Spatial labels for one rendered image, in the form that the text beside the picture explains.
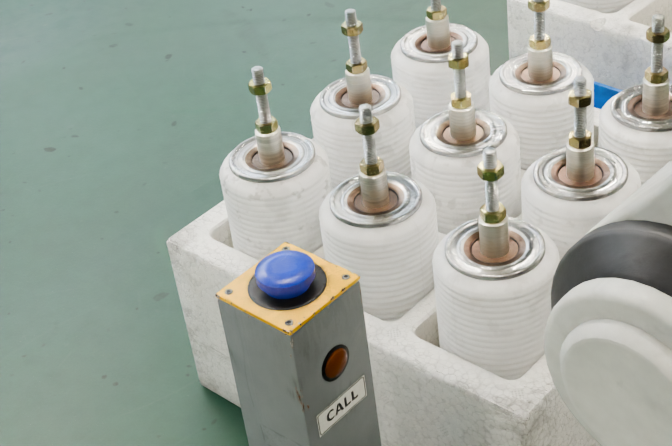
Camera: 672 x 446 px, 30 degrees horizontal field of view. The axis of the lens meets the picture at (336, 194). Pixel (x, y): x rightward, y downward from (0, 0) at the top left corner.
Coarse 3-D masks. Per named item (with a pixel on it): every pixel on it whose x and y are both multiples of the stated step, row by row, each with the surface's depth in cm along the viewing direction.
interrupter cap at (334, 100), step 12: (336, 84) 118; (372, 84) 117; (384, 84) 116; (396, 84) 116; (324, 96) 116; (336, 96) 116; (372, 96) 116; (384, 96) 115; (396, 96) 114; (324, 108) 114; (336, 108) 114; (348, 108) 114; (372, 108) 113; (384, 108) 113
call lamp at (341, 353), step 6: (342, 348) 85; (336, 354) 84; (342, 354) 85; (330, 360) 84; (336, 360) 84; (342, 360) 85; (330, 366) 84; (336, 366) 84; (342, 366) 85; (330, 372) 84; (336, 372) 85; (330, 378) 85
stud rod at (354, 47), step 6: (348, 12) 110; (354, 12) 110; (348, 18) 111; (354, 18) 111; (348, 24) 111; (354, 24) 111; (348, 36) 112; (354, 36) 111; (348, 42) 112; (354, 42) 112; (354, 48) 112; (354, 54) 112; (360, 54) 113; (354, 60) 113; (360, 60) 113
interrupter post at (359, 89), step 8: (368, 72) 114; (352, 80) 113; (360, 80) 113; (368, 80) 114; (352, 88) 114; (360, 88) 114; (368, 88) 114; (352, 96) 114; (360, 96) 114; (368, 96) 115
